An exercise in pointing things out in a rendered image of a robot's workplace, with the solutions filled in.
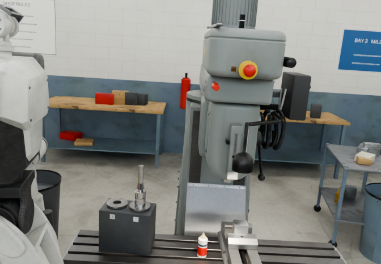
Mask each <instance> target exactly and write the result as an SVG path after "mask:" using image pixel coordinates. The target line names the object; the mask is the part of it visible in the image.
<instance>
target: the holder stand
mask: <svg viewBox="0 0 381 264"><path fill-rule="evenodd" d="M155 221H156V203H149V202H147V201H146V205H145V206H144V207H136V206H135V205H134V201H129V200H126V199H123V198H108V200H107V201H106V202H105V204H103V206H102V207H101V209H100V210H99V250H107V251H112V252H120V253H129V254H138V255H143V256H149V254H150V251H151V248H152V247H153V243H154V241H155Z"/></svg>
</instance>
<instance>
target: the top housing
mask: <svg viewBox="0 0 381 264"><path fill-rule="evenodd" d="M285 41H286V35H285V34H284V33H283V32H281V31H271V30H262V29H245V28H227V27H215V28H212V29H211V30H209V31H208V32H206V33H205V35H204V48H203V56H202V64H203V66H204V68H205V69H206V71H207V72H208V73H209V74H210V75H214V76H221V77H230V78H242V77H241V76H240V75H239V72H238V68H239V66H240V64H241V63H242V62H244V61H252V62H254V63H255V64H256V65H257V69H258V71H257V74H256V76H255V77H254V78H253V79H266V80H275V79H278V78H280V77H281V75H282V70H283V61H284V55H285V46H286V43H285ZM232 66H235V67H236V71H231V67H232Z"/></svg>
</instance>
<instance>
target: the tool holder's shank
mask: <svg viewBox="0 0 381 264"><path fill-rule="evenodd" d="M143 178H144V165H139V166H138V184H137V189H138V191H143V190H144V184H143Z"/></svg>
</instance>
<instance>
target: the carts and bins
mask: <svg viewBox="0 0 381 264"><path fill-rule="evenodd" d="M380 148H381V144H380V143H371V142H363V143H361V144H360V145H359V146H358V147H353V146H342V145H336V144H329V143H326V144H325V152H324V159H323V166H322V170H321V177H320V184H319V191H318V195H317V202H316V205H314V210H315V211H316V212H319V211H320V210H321V207H320V198H321V195H322V196H323V198H324V200H325V202H326V204H327V206H328V208H329V210H330V212H331V214H332V216H333V218H334V220H335V223H334V227H333V233H332V239H331V240H330V241H329V242H328V243H331V244H332V245H333V246H335V248H337V242H336V236H337V230H338V224H339V222H343V223H350V224H359V225H362V227H361V236H360V242H359V251H360V252H361V254H362V255H363V256H364V257H366V258H367V259H369V260H371V261H372V262H375V263H377V264H381V183H370V184H367V185H366V182H367V176H368V173H369V172H370V173H380V174H381V155H379V154H380ZM328 150H330V152H331V153H332V155H333V156H334V157H335V158H336V160H337V161H338V162H339V163H340V164H341V166H342V167H343V169H344V171H343V175H342V181H341V186H340V187H339V188H338V189H337V188H328V187H323V181H324V174H325V167H326V163H327V156H328ZM348 170H351V171H361V172H365V173H364V177H363V183H362V188H361V191H357V186H355V185H349V184H346V179H347V175H348ZM36 173H37V177H36V181H37V188H38V192H39V193H41V194H42V195H43V201H44V208H45V210H47V209H51V210H52V211H53V224H54V231H55V233H56V236H57V239H58V221H59V209H60V186H61V179H62V177H61V175H60V174H59V173H57V172H55V171H50V170H44V169H37V170H36ZM365 191H366V192H365Z"/></svg>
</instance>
